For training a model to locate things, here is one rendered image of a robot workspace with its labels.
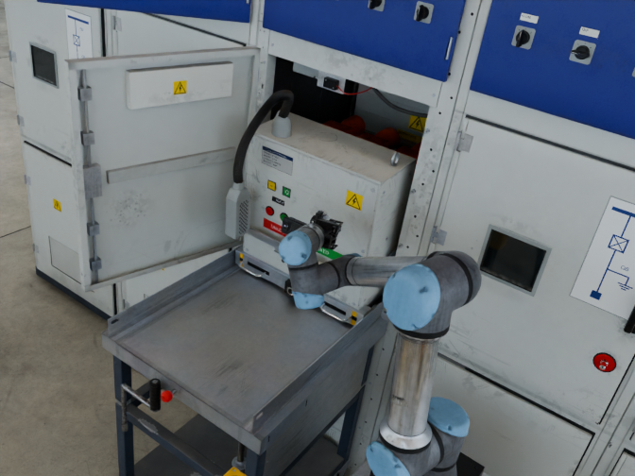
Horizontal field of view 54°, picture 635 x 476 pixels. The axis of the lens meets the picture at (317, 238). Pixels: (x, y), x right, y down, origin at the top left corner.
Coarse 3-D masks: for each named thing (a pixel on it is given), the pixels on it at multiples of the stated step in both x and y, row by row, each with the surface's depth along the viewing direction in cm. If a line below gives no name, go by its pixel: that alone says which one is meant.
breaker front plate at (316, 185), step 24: (264, 144) 194; (264, 168) 198; (312, 168) 187; (336, 168) 181; (264, 192) 203; (312, 192) 191; (336, 192) 185; (360, 192) 180; (264, 216) 208; (288, 216) 201; (312, 216) 195; (336, 216) 189; (360, 216) 184; (336, 240) 193; (360, 240) 187; (360, 288) 196
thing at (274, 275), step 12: (240, 252) 221; (252, 264) 220; (264, 264) 216; (264, 276) 218; (276, 276) 215; (288, 276) 212; (324, 300) 206; (336, 300) 203; (336, 312) 204; (360, 312) 199
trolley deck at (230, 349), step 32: (224, 288) 213; (256, 288) 215; (160, 320) 194; (192, 320) 196; (224, 320) 198; (256, 320) 200; (288, 320) 203; (320, 320) 205; (384, 320) 209; (128, 352) 181; (160, 352) 182; (192, 352) 184; (224, 352) 185; (256, 352) 187; (288, 352) 189; (320, 352) 191; (352, 352) 193; (192, 384) 173; (224, 384) 174; (256, 384) 176; (320, 384) 179; (224, 416) 165; (288, 416) 168; (256, 448) 161
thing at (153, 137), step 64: (64, 64) 163; (128, 64) 172; (192, 64) 188; (256, 64) 201; (128, 128) 185; (192, 128) 200; (128, 192) 195; (192, 192) 212; (128, 256) 207; (192, 256) 222
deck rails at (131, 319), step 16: (224, 256) 219; (192, 272) 207; (208, 272) 214; (224, 272) 221; (176, 288) 202; (192, 288) 210; (144, 304) 192; (160, 304) 199; (176, 304) 201; (112, 320) 183; (128, 320) 188; (144, 320) 193; (368, 320) 202; (112, 336) 185; (352, 336) 195; (336, 352) 189; (320, 368) 183; (288, 384) 168; (304, 384) 177; (272, 400) 163; (288, 400) 172; (256, 416) 158; (272, 416) 166; (256, 432) 161
